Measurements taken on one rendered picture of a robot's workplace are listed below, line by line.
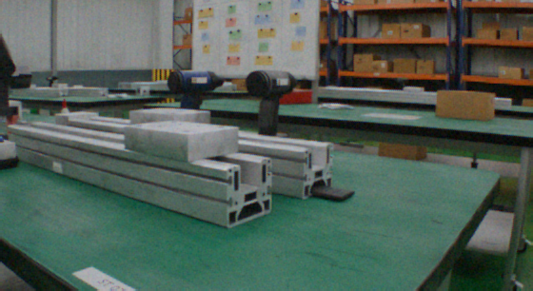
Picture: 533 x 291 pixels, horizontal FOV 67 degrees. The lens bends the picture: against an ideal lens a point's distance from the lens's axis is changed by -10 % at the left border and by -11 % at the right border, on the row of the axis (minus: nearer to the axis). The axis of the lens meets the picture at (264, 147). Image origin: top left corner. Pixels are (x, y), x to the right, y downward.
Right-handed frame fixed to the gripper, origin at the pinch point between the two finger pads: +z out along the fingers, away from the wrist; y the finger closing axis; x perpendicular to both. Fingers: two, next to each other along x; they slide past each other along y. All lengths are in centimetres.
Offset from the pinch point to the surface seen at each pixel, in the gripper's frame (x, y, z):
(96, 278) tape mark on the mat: -100, -26, 3
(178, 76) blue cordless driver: -50, 30, -17
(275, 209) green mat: -99, 6, 3
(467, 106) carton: -85, 205, -3
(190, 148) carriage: -92, -5, -7
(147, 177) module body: -82, -5, -1
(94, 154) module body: -64, -4, -3
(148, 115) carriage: -59, 14, -9
